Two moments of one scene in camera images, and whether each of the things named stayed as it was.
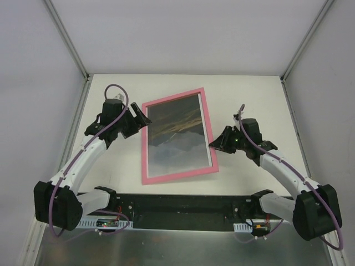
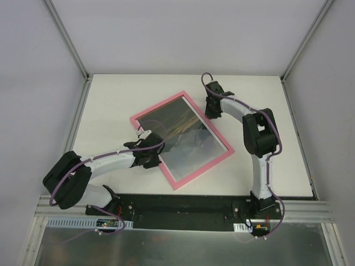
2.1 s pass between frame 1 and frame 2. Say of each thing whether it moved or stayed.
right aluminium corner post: stayed
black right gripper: moved
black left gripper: moved
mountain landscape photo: stayed
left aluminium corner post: stayed
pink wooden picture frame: moved
